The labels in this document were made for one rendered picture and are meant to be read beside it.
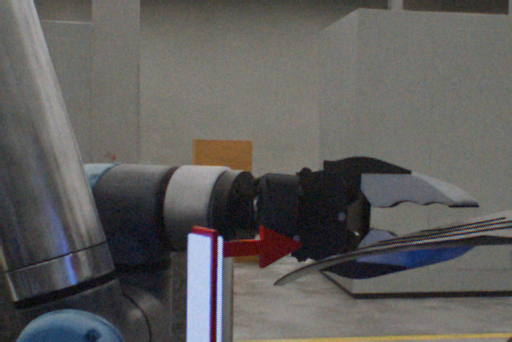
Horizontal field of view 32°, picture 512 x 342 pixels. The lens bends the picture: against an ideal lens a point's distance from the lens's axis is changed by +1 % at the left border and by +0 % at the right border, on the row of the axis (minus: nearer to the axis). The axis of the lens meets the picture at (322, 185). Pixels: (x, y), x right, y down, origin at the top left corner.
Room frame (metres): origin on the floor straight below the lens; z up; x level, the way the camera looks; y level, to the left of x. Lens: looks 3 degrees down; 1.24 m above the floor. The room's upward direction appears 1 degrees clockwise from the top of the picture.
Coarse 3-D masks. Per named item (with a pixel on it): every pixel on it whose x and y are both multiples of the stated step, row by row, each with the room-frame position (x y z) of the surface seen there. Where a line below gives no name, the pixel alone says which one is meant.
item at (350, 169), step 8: (344, 160) 0.69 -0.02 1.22; (352, 160) 0.68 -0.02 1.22; (360, 160) 0.68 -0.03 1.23; (368, 160) 0.68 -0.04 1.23; (376, 160) 0.68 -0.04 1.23; (328, 168) 0.69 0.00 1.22; (336, 168) 0.69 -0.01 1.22; (344, 168) 0.69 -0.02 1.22; (352, 168) 0.68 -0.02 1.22; (360, 168) 0.68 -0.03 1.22; (368, 168) 0.68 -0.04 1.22; (376, 168) 0.68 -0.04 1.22; (384, 168) 0.68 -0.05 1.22; (392, 168) 0.67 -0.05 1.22; (400, 168) 0.67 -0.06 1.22; (344, 176) 0.69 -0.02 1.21; (352, 176) 0.68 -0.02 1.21; (360, 176) 0.68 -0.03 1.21; (352, 184) 0.68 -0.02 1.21; (360, 184) 0.68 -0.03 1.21
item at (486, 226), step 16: (448, 224) 0.60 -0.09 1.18; (464, 224) 0.59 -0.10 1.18; (480, 224) 0.59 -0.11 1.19; (496, 224) 0.59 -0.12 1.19; (384, 240) 0.59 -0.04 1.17; (400, 240) 0.56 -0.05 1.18; (416, 240) 0.53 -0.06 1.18; (432, 240) 0.46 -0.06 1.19; (448, 240) 0.45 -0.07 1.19; (464, 240) 0.45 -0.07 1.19; (480, 240) 0.45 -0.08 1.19; (496, 240) 0.46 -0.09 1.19; (336, 256) 0.52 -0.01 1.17; (352, 256) 0.50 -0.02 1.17; (368, 256) 0.51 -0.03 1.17; (304, 272) 0.59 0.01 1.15
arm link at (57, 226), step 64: (0, 0) 0.62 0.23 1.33; (0, 64) 0.61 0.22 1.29; (0, 128) 0.61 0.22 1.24; (64, 128) 0.64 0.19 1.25; (0, 192) 0.61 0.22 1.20; (64, 192) 0.62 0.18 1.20; (0, 256) 0.63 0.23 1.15; (64, 256) 0.61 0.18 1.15; (64, 320) 0.59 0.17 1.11; (128, 320) 0.65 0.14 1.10
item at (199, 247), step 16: (192, 240) 0.47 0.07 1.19; (208, 240) 0.45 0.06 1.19; (192, 256) 0.47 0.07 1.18; (208, 256) 0.45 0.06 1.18; (192, 272) 0.46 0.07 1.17; (208, 272) 0.45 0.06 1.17; (192, 288) 0.46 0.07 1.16; (208, 288) 0.45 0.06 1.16; (192, 304) 0.46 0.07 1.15; (208, 304) 0.45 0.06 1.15; (192, 320) 0.46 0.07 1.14; (208, 320) 0.45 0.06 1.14; (192, 336) 0.46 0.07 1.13; (208, 336) 0.45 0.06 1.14
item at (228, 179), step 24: (216, 192) 0.71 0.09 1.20; (240, 192) 0.73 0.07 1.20; (312, 192) 0.69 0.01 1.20; (336, 192) 0.68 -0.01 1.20; (360, 192) 0.71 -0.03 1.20; (216, 216) 0.71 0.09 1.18; (240, 216) 0.73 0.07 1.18; (312, 216) 0.69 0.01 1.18; (336, 216) 0.68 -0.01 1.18; (360, 216) 0.73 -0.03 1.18; (312, 240) 0.68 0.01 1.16; (336, 240) 0.68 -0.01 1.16; (360, 240) 0.73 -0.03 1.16
